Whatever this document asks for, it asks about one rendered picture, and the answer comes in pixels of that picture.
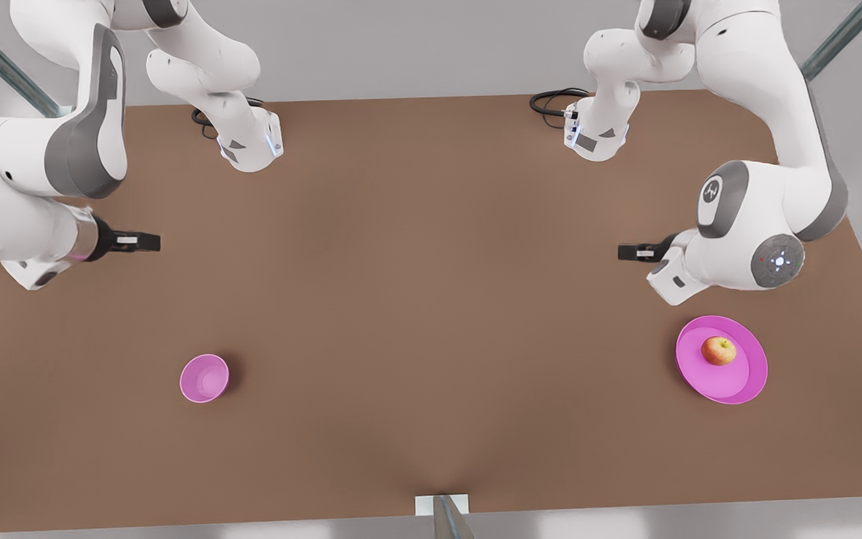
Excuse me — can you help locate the red yellow apple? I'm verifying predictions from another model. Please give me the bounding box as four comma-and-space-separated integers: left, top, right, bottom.
701, 336, 738, 367

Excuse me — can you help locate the pink plate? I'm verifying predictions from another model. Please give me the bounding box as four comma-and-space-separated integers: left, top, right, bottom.
675, 315, 769, 406

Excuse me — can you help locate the pink bowl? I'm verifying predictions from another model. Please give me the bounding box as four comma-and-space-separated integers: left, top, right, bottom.
180, 354, 230, 404

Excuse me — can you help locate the black cable loop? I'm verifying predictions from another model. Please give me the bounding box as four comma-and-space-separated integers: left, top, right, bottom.
191, 97, 265, 141
529, 88, 593, 131

